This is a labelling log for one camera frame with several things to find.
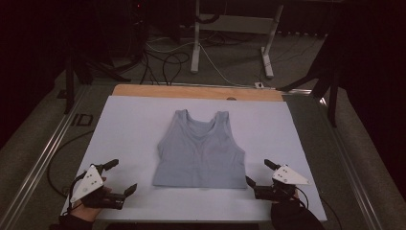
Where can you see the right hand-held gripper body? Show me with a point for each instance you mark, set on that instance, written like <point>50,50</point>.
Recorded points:
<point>285,177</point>

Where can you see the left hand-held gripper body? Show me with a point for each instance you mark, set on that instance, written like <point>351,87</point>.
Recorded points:
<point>91,182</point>

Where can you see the grey tank top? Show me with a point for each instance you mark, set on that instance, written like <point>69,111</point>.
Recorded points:
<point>201,153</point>

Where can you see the person's left hand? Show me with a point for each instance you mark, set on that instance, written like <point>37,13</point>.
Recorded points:
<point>84,212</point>

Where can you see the person's right hand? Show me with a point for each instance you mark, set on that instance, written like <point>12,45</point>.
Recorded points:
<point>287,211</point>

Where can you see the white board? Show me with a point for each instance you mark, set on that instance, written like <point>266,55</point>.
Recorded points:
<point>127,127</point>

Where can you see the white power strip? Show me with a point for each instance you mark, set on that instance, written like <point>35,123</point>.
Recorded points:
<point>259,85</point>

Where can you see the black stand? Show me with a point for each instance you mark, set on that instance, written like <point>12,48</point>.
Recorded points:
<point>332,80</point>
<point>69,83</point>

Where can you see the wooden table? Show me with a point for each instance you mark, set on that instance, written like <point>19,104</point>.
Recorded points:
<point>178,91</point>

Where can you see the aluminium rail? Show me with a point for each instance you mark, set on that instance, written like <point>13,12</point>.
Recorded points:
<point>41,159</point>
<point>354,172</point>

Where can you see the white desk frame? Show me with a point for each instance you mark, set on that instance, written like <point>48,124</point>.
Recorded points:
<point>236,24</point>

